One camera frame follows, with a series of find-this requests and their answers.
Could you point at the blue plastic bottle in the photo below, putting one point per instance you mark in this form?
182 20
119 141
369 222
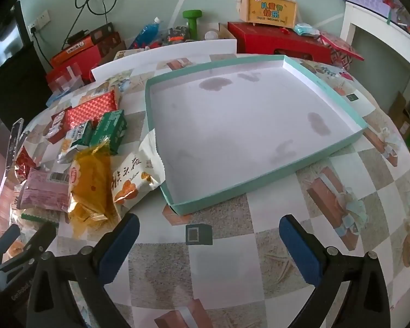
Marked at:
147 32

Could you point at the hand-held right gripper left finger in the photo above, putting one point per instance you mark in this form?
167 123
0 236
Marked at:
118 252

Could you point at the pile of small colourful toys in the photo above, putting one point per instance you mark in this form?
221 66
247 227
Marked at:
176 36

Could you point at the white box lid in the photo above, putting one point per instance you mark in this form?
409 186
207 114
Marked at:
177 53

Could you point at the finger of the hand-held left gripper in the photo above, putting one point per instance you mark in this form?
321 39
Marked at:
5 242
34 244

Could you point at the clear plastic box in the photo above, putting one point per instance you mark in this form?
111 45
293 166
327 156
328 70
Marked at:
66 80

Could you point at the teal shallow cardboard box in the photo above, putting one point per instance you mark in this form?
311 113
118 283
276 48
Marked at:
242 126

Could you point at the dark brown box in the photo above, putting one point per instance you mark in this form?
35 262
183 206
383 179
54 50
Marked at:
104 37

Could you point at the pink snack packet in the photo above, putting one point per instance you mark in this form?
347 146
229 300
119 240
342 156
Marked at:
41 191

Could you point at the white shelf unit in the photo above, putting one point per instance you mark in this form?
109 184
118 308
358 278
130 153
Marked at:
369 24

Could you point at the large red flat box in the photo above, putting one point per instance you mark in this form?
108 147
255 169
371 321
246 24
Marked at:
85 68

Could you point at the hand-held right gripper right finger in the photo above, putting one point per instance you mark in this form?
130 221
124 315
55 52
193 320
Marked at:
300 256

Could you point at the light blue tissue pack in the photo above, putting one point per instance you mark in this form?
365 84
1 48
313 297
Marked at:
305 30

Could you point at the clear-wrapped round bun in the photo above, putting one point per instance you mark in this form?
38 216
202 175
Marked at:
133 174

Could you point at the black cabinet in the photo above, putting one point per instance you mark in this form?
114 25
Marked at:
17 85

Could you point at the white and yellow card box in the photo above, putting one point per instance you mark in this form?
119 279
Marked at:
129 54

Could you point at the green and white snack packet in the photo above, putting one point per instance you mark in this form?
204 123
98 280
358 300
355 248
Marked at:
78 136

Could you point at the red gift box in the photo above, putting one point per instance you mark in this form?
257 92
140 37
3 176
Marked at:
259 39

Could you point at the black power adapter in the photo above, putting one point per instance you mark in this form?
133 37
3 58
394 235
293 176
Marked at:
78 37

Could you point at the white wall socket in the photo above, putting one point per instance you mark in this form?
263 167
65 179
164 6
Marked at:
39 22

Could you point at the red patterned flat box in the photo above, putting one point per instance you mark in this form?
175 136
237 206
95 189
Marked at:
340 47

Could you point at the clear green-edged cracker packet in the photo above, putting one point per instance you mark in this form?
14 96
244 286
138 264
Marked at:
41 218

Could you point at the brown cardboard box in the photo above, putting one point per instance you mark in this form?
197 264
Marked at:
398 106

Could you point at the green dumbbell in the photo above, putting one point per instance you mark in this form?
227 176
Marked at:
193 24

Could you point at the red patterned snack packet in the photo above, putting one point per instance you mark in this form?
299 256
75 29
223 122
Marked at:
92 109

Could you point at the yellow clear snack packet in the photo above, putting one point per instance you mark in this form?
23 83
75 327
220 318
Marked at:
88 184

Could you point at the red and white snack packet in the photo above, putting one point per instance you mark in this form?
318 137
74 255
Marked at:
56 126

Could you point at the orange flat box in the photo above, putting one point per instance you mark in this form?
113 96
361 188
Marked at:
75 47

